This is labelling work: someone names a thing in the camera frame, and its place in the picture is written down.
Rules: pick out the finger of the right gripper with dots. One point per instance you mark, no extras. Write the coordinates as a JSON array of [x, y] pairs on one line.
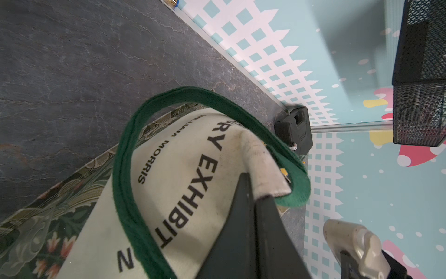
[[397, 270], [349, 267]]

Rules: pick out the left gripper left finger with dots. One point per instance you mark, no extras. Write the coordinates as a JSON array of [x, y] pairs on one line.
[[233, 255]]

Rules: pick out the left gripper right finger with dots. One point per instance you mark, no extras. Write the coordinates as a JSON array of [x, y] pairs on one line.
[[276, 255]]

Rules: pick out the cream pencil sharpener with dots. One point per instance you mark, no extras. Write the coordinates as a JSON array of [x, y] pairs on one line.
[[362, 244]]

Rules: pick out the beige canvas tote bag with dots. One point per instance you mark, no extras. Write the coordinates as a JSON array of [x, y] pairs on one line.
[[153, 207]]

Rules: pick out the black plastic tool case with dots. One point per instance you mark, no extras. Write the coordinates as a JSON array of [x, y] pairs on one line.
[[295, 131]]

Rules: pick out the black box in basket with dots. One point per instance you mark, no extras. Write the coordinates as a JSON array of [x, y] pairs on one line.
[[409, 58]]

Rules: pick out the black wire mesh basket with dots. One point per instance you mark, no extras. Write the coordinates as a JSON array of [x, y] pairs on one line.
[[419, 108]]

